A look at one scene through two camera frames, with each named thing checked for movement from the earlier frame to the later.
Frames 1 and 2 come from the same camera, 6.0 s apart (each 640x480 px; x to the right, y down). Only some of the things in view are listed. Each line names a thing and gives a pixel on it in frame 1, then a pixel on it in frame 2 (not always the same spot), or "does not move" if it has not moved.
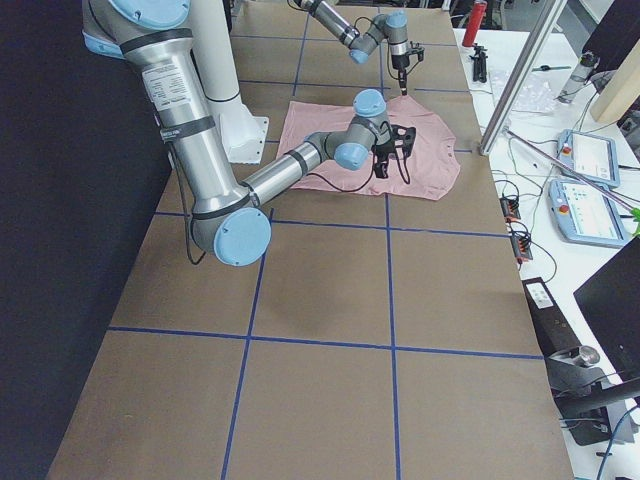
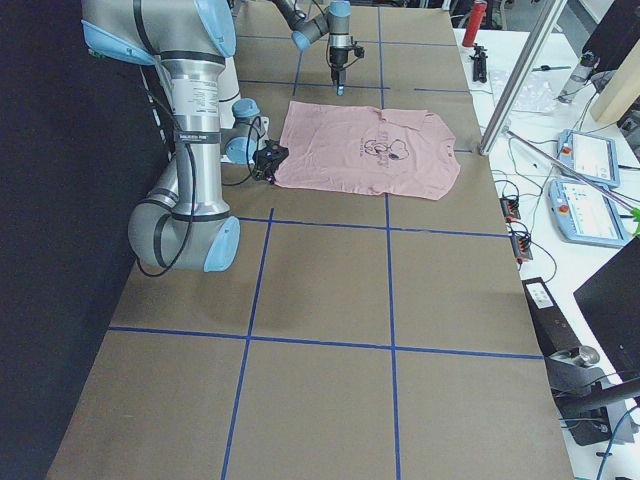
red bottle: (476, 16) does not move
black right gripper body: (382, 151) -> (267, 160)
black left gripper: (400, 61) -> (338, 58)
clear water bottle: (574, 84) does not move
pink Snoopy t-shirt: (433, 162) does not move
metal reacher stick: (575, 172) does not move
